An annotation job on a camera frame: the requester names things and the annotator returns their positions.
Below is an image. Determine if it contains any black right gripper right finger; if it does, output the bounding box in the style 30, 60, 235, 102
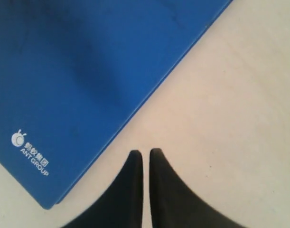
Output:
149, 148, 243, 228

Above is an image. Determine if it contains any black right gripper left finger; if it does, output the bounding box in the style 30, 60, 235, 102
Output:
64, 150, 143, 228

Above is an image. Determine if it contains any blue ring binder notebook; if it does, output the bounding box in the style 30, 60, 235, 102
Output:
0, 0, 230, 209

